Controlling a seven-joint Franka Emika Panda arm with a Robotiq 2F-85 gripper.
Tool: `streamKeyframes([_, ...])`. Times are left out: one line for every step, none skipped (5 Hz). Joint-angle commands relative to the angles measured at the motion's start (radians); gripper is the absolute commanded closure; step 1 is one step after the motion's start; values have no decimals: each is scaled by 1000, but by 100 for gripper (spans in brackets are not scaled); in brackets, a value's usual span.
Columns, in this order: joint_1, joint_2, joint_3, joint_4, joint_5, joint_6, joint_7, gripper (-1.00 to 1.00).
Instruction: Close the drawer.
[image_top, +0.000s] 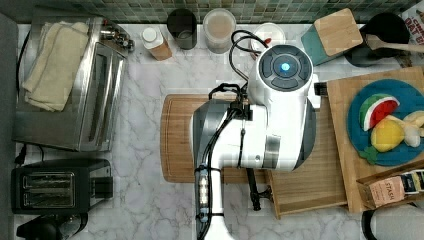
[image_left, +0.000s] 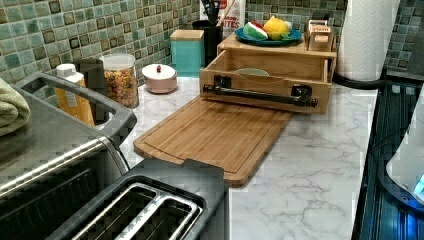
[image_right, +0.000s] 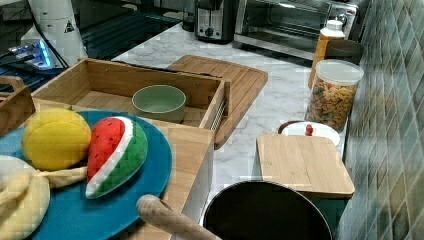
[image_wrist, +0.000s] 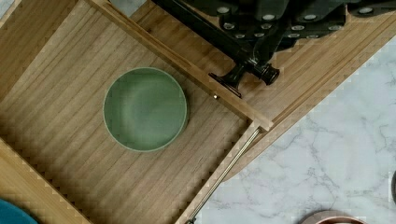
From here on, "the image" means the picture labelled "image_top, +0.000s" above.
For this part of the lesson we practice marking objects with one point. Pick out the dark blue tea packet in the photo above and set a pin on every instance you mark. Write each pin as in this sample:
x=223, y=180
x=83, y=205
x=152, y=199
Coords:
x=412, y=182

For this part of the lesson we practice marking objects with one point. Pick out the black round object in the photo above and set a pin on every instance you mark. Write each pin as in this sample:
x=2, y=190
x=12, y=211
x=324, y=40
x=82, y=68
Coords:
x=405, y=222

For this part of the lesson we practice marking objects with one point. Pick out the cream plush toy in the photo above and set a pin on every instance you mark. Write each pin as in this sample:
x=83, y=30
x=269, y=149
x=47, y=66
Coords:
x=412, y=125

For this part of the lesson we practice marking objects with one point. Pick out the black kettle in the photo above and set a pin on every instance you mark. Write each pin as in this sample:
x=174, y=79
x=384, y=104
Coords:
x=53, y=227

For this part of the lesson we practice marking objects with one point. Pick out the blue round plate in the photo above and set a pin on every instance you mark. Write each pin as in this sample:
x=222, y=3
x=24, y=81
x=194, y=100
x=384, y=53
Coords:
x=410, y=99

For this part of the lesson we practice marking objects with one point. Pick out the wooden drawer with black handle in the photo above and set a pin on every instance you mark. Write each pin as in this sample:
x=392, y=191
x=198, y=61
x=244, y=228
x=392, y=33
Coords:
x=317, y=183

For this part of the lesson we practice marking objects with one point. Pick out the wooden drawer cabinet top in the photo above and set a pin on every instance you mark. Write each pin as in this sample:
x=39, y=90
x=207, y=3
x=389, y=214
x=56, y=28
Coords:
x=340, y=93

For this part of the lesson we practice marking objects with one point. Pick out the wooden spoon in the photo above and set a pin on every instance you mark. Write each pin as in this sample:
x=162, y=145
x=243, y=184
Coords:
x=374, y=42

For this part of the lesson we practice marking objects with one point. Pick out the stainless steel toaster oven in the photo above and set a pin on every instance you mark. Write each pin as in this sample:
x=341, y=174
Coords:
x=87, y=121

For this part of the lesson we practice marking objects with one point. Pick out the pink Stash tea packet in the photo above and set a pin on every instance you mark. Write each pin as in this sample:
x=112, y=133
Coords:
x=386, y=191

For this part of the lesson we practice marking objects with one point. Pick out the white-capped wooden bottle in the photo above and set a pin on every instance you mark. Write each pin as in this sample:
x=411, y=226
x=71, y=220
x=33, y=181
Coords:
x=155, y=43

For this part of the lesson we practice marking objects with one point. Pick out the black two-slot toaster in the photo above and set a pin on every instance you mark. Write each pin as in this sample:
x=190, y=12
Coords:
x=61, y=186

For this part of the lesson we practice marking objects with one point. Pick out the yellow toy lemon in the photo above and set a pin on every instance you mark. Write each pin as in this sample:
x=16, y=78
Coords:
x=386, y=135

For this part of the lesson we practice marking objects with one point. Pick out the dark cylindrical cup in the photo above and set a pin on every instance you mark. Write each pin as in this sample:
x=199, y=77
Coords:
x=182, y=25

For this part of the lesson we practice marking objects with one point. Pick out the clear jar with beige contents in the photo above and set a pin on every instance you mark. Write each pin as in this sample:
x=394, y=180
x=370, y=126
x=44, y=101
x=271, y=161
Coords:
x=218, y=26

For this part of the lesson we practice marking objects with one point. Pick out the beige folded towel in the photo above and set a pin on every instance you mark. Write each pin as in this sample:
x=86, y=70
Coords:
x=61, y=48

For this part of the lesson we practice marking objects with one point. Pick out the white lidded round container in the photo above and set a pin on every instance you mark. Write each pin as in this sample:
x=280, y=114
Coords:
x=270, y=33

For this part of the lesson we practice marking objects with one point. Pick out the teal and wood knife block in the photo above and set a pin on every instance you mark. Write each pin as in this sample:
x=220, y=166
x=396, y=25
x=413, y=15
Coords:
x=331, y=36

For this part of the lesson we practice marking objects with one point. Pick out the wooden tea box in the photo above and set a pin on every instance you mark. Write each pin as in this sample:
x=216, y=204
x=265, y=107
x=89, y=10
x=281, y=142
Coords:
x=364, y=190

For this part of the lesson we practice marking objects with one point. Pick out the oat bar box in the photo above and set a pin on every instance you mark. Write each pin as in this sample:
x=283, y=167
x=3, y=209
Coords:
x=414, y=21

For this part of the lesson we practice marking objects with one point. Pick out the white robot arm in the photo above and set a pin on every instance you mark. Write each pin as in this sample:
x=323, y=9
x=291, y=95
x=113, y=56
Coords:
x=269, y=125

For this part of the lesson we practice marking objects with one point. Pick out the wooden cutting board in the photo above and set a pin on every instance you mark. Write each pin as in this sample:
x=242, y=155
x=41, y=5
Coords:
x=175, y=152

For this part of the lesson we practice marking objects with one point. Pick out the toy watermelon slice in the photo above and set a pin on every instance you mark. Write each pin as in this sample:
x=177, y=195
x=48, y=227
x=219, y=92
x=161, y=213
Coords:
x=375, y=108

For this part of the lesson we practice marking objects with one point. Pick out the black utensil holder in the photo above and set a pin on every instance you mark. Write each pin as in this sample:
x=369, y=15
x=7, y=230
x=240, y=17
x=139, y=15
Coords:
x=388, y=27

